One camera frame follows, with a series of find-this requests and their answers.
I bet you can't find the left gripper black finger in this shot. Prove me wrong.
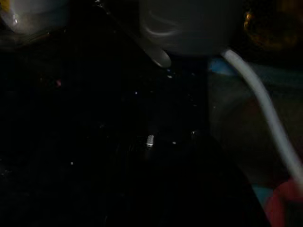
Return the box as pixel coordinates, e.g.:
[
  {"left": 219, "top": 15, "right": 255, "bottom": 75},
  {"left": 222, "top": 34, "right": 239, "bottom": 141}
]
[{"left": 160, "top": 131, "right": 270, "bottom": 227}]

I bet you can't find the white cartoon print mug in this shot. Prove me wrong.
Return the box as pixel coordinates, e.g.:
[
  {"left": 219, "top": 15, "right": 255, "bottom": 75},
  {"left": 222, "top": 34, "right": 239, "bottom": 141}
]
[{"left": 0, "top": 0, "right": 69, "bottom": 38}]

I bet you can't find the grey thermos flask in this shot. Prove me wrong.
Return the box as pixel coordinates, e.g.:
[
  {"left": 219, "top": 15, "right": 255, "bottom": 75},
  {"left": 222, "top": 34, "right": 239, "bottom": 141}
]
[{"left": 138, "top": 0, "right": 242, "bottom": 56}]

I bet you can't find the glass oil bottle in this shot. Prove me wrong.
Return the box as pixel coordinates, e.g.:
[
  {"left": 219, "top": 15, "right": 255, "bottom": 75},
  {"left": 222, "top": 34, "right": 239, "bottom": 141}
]
[{"left": 243, "top": 7, "right": 303, "bottom": 54}]

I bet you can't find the small steel spoon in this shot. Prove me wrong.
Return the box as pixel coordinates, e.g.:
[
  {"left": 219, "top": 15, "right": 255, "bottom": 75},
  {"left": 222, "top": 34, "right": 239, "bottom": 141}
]
[{"left": 94, "top": 0, "right": 171, "bottom": 68}]

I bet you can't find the teal blue plate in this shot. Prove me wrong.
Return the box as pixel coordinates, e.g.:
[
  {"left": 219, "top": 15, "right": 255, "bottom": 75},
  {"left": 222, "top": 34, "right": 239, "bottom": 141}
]
[{"left": 252, "top": 184, "right": 273, "bottom": 206}]

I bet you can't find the pink plate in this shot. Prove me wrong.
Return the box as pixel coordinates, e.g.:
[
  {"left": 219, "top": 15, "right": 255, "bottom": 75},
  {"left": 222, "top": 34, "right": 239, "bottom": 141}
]
[{"left": 266, "top": 178, "right": 303, "bottom": 227}]

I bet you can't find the stainless steel sink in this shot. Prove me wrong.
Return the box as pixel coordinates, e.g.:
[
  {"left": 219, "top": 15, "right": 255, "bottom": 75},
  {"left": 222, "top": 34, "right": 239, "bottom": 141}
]
[{"left": 207, "top": 56, "right": 303, "bottom": 227}]

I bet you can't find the white flexible hose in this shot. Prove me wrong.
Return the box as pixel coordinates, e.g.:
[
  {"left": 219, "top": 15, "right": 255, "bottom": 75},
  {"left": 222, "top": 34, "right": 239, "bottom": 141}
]
[{"left": 221, "top": 48, "right": 303, "bottom": 187}]

